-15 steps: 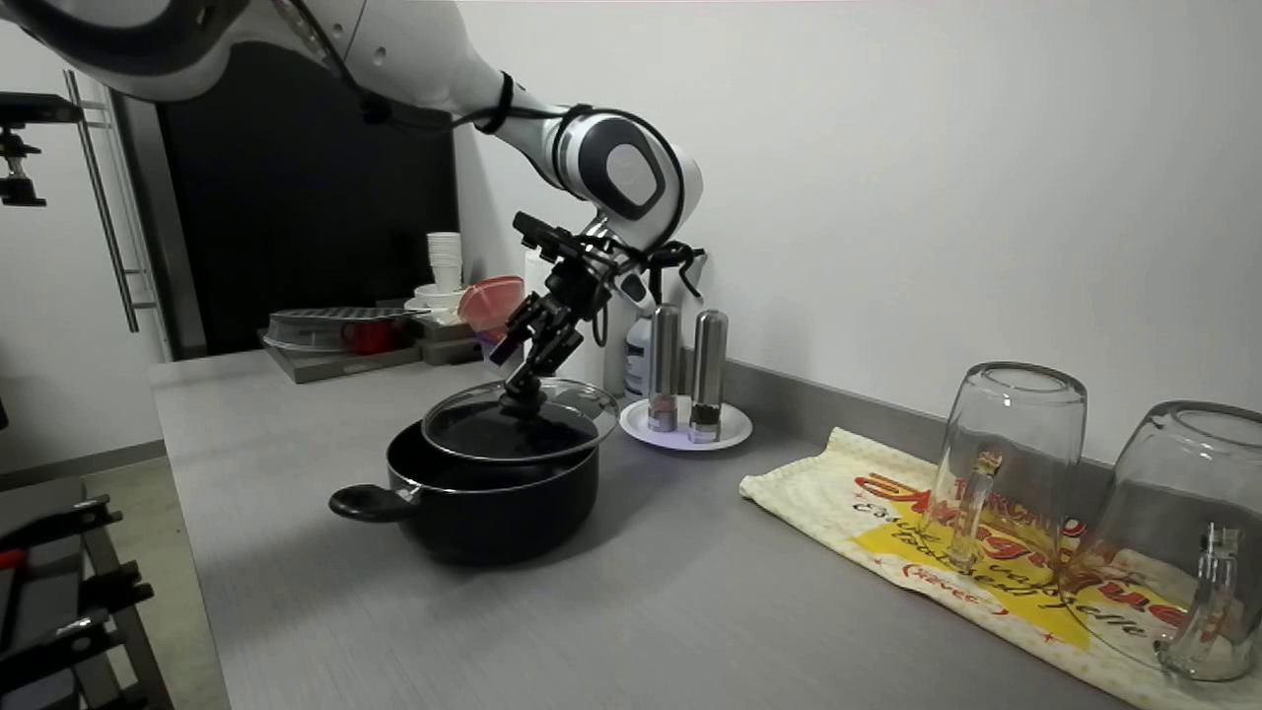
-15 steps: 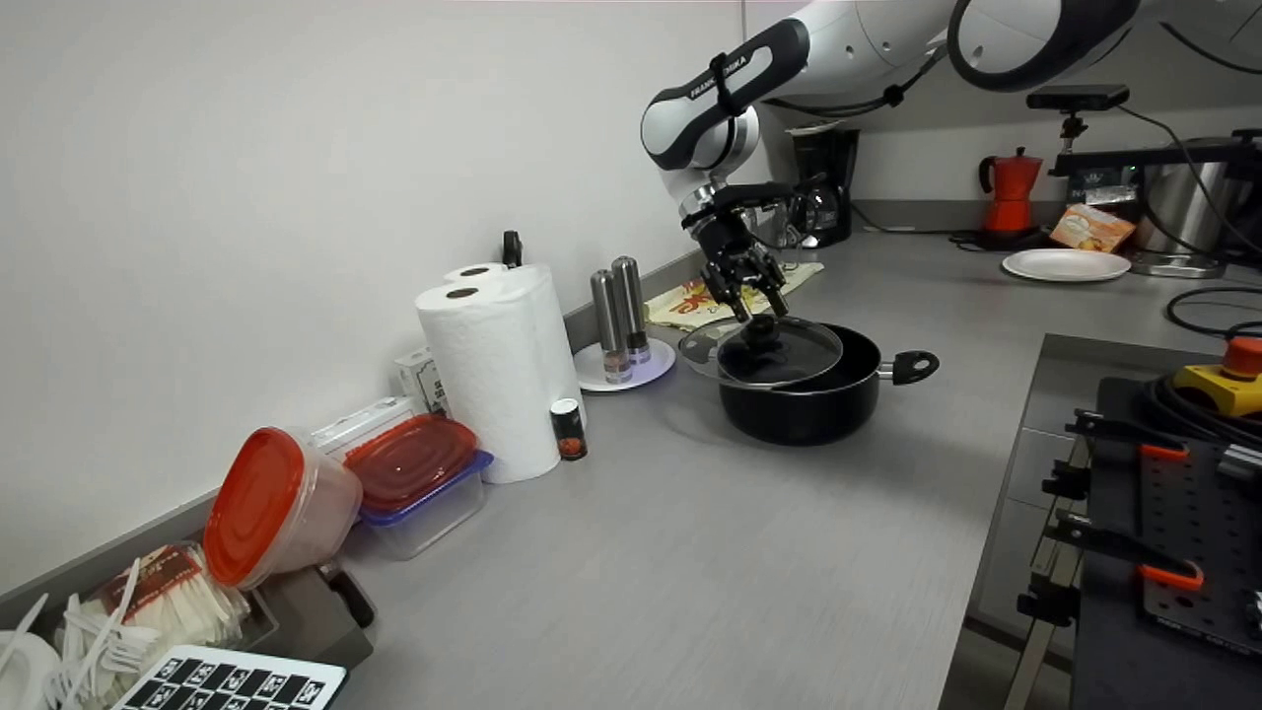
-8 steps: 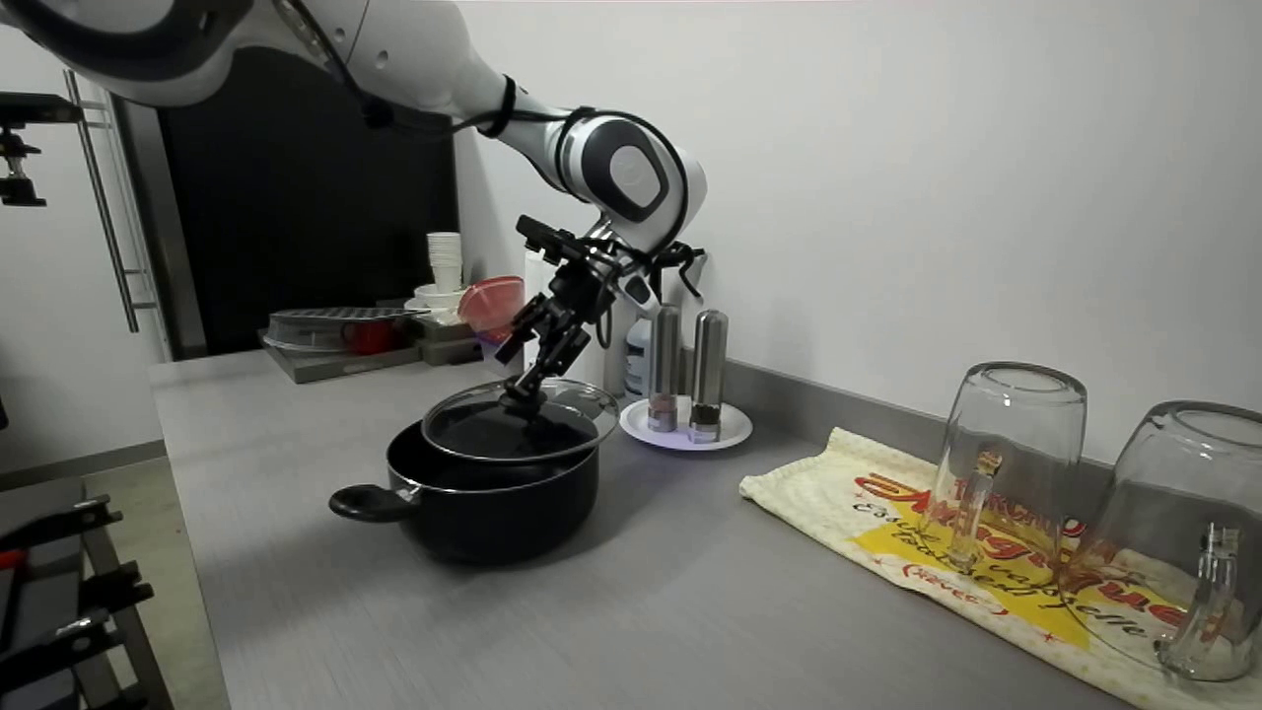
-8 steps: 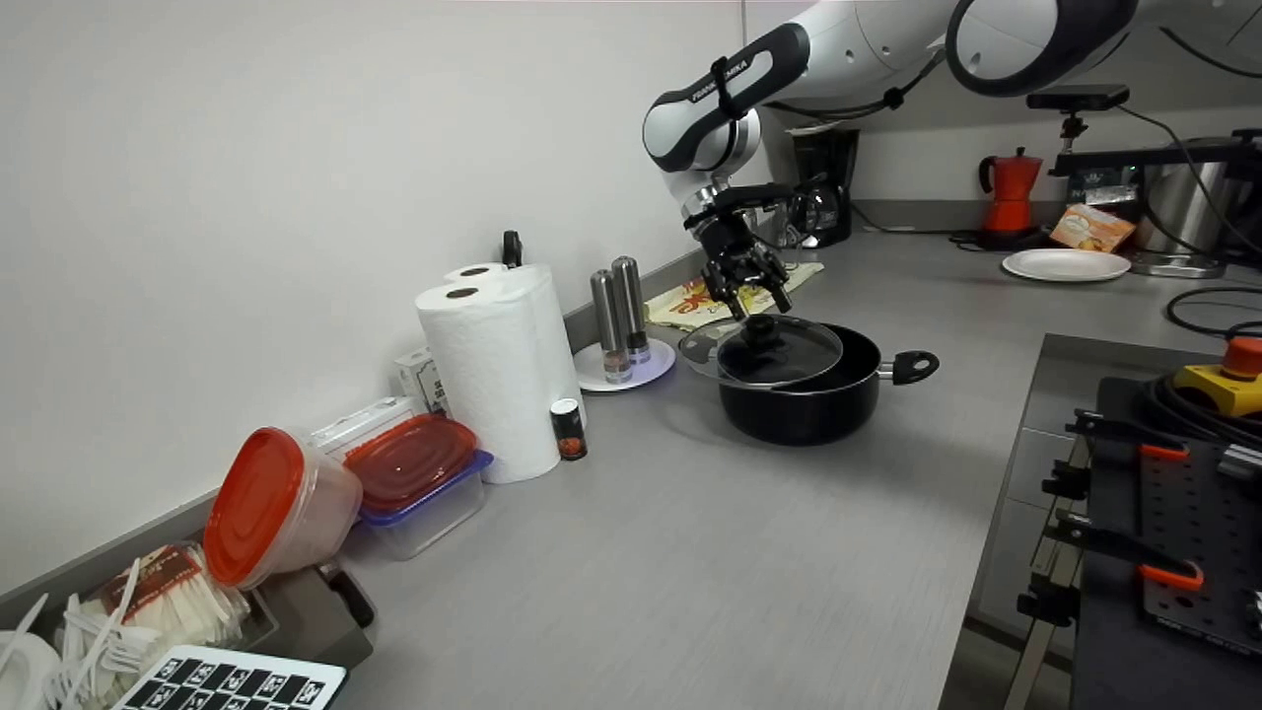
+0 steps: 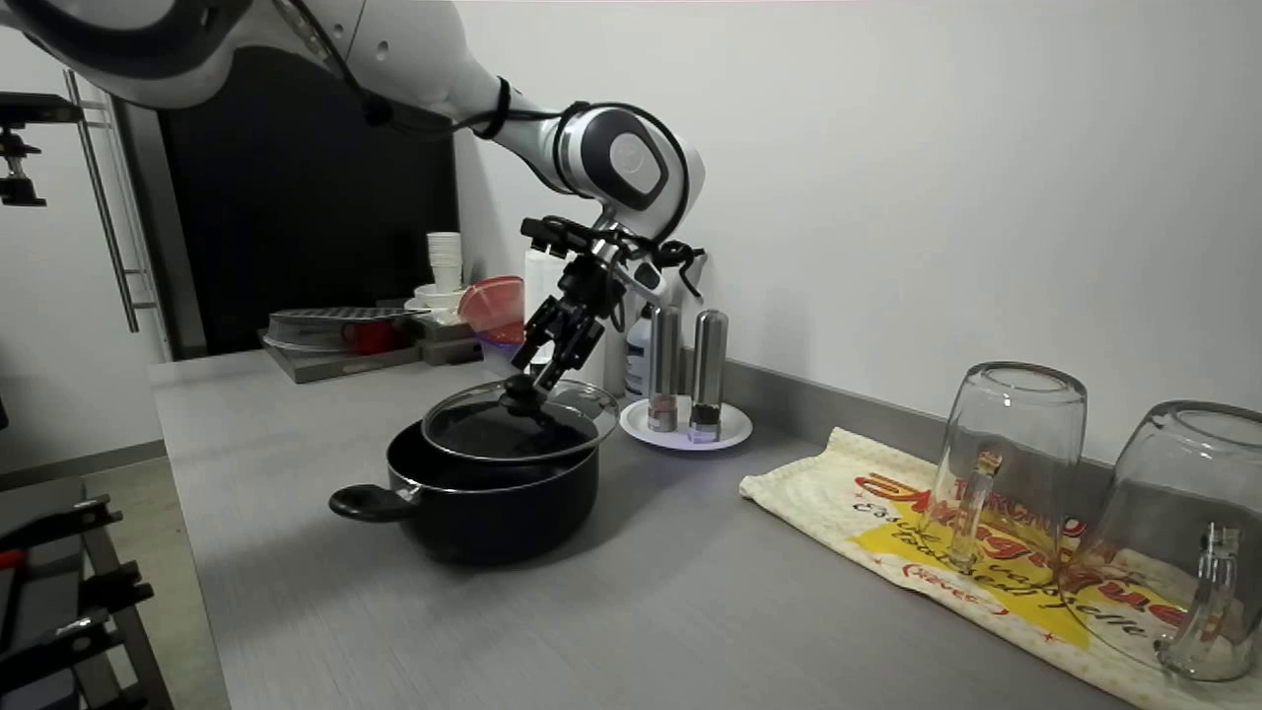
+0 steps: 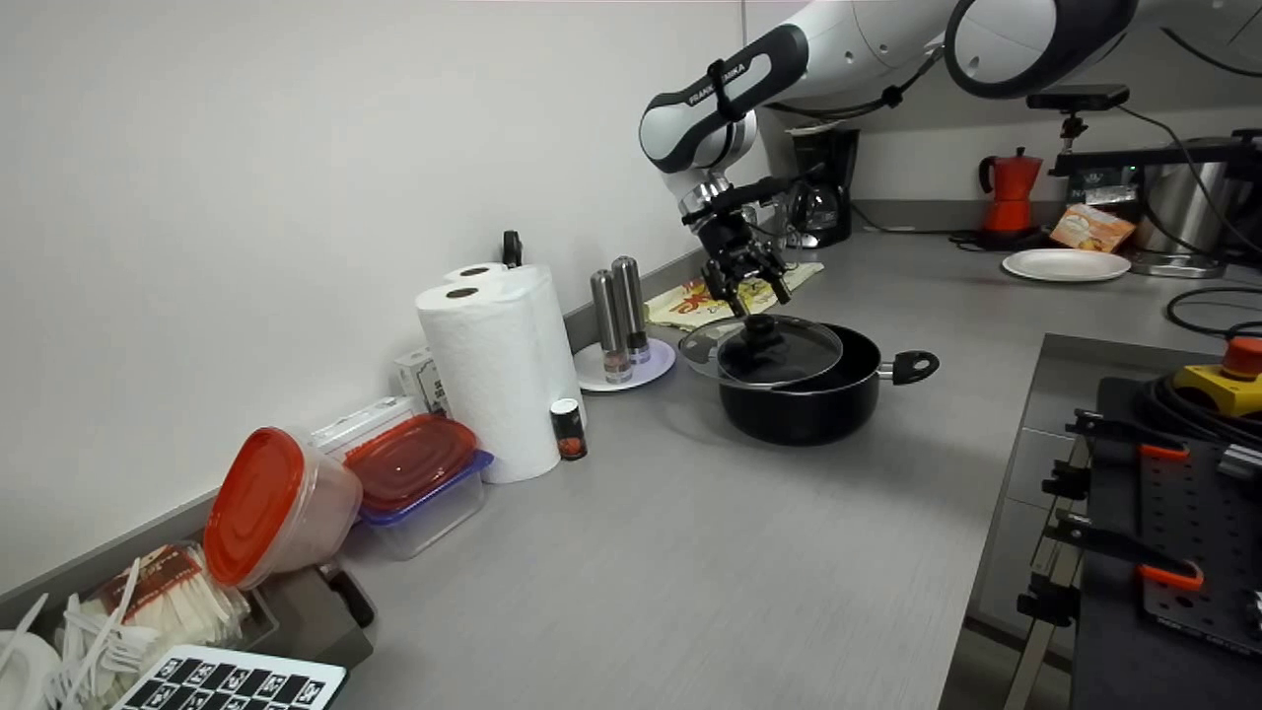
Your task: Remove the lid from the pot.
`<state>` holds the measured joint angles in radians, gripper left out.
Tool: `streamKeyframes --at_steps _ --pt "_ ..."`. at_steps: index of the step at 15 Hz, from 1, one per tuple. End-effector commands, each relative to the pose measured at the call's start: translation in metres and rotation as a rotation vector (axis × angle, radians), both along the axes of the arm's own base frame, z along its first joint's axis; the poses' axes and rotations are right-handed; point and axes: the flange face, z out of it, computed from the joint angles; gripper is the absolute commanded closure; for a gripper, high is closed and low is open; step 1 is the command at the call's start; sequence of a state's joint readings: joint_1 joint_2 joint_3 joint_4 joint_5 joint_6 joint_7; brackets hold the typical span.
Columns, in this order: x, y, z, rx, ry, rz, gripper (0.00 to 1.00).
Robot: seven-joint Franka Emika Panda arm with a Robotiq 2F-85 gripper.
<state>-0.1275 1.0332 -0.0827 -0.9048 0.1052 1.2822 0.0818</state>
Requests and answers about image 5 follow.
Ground steel salt shaker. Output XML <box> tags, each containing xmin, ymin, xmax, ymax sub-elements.
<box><xmin>643</xmin><ymin>304</ymin><xmax>685</xmax><ymax>432</ymax></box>
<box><xmin>685</xmin><ymin>304</ymin><xmax>733</xmax><ymax>439</ymax></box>

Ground black wall panel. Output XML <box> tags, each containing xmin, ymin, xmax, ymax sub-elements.
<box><xmin>154</xmin><ymin>48</ymin><xmax>466</xmax><ymax>360</ymax></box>

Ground small white shaker plate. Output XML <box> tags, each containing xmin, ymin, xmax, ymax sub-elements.
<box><xmin>614</xmin><ymin>395</ymin><xmax>756</xmax><ymax>456</ymax></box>

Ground clear drinking glass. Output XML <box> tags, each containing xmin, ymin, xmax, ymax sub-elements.
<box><xmin>1093</xmin><ymin>399</ymin><xmax>1262</xmax><ymax>686</ymax></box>
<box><xmin>922</xmin><ymin>360</ymin><xmax>1093</xmax><ymax>573</ymax></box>

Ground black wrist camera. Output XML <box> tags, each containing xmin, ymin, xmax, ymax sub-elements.
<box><xmin>517</xmin><ymin>211</ymin><xmax>625</xmax><ymax>268</ymax></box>

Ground black clamp orange handle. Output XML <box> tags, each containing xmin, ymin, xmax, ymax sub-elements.
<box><xmin>0</xmin><ymin>492</ymin><xmax>125</xmax><ymax>553</ymax></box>
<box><xmin>0</xmin><ymin>559</ymin><xmax>157</xmax><ymax>692</ymax></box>

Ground glass pot lid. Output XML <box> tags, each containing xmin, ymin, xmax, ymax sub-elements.
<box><xmin>417</xmin><ymin>377</ymin><xmax>610</xmax><ymax>467</ymax></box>

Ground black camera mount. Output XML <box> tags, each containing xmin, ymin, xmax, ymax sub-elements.
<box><xmin>0</xmin><ymin>91</ymin><xmax>88</xmax><ymax>211</ymax></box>

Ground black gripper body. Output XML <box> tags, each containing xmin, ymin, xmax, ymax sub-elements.
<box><xmin>542</xmin><ymin>252</ymin><xmax>633</xmax><ymax>349</ymax></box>

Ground metal rail handle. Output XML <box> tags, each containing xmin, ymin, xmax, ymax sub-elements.
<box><xmin>60</xmin><ymin>65</ymin><xmax>161</xmax><ymax>335</ymax></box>

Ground printed yellow red towel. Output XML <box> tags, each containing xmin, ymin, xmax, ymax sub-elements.
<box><xmin>738</xmin><ymin>420</ymin><xmax>1262</xmax><ymax>710</ymax></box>

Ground black cooking pot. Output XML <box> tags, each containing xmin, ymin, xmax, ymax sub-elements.
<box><xmin>325</xmin><ymin>416</ymin><xmax>609</xmax><ymax>573</ymax></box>

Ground white stacked cups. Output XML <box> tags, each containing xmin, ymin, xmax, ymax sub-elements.
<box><xmin>408</xmin><ymin>229</ymin><xmax>468</xmax><ymax>327</ymax></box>

